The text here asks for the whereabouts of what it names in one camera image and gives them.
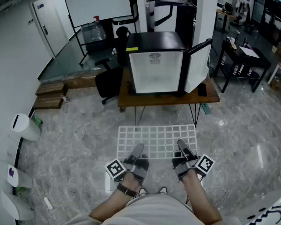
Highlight white door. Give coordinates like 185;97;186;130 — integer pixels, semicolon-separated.
32;0;69;57

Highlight white paper sheet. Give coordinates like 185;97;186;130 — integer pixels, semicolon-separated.
238;46;261;59

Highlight white power strip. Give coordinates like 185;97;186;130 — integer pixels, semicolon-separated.
44;196;54;210

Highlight white device with purple sticker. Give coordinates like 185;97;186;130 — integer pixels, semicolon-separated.
0;157;34;188

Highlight wooden table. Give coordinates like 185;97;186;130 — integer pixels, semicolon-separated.
118;67;221;127

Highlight person's right forearm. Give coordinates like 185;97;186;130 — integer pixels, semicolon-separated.
181;171;223;223

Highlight black office chair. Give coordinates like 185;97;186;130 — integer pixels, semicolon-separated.
94;26;132;105

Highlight whiteboard on black stand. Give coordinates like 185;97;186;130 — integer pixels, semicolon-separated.
62;0;136;67

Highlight plain white device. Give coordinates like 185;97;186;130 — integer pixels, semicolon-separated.
0;190;36;221

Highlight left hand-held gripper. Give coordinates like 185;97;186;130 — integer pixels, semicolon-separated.
104;143;150;186

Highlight person's light grey shirt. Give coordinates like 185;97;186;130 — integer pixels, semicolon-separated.
63;193;225;225

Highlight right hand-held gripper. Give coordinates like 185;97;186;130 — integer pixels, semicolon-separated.
172;139;215;183

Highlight clear glass tank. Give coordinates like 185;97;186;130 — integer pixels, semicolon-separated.
80;22;107;51

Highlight person's left hand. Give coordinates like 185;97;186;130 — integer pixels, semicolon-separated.
121;172;143;192

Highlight white and black appliance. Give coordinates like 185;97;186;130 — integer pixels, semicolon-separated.
149;0;195;47

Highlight black mini fridge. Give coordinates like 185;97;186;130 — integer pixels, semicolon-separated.
126;31;213;97

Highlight white wire fridge shelf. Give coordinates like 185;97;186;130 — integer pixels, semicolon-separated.
117;124;199;160

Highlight white cylindrical bin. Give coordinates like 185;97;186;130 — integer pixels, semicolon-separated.
10;113;42;142

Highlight person's left forearm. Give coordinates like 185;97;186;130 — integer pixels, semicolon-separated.
89;188;138;222

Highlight dark wrist watch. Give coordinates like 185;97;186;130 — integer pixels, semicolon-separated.
116;183;138;198

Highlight wooden steps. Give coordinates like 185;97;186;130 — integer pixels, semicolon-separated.
32;82;69;110

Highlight green grid item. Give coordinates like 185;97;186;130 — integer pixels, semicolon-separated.
200;103;212;115

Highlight black phone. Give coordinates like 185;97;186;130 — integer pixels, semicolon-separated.
197;83;207;97

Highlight black side table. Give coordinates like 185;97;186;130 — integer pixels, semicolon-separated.
212;40;272;93

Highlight white panel with black marks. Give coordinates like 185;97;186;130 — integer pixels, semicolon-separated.
234;188;281;225

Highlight white floor cable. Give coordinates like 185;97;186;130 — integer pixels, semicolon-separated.
205;185;227;206

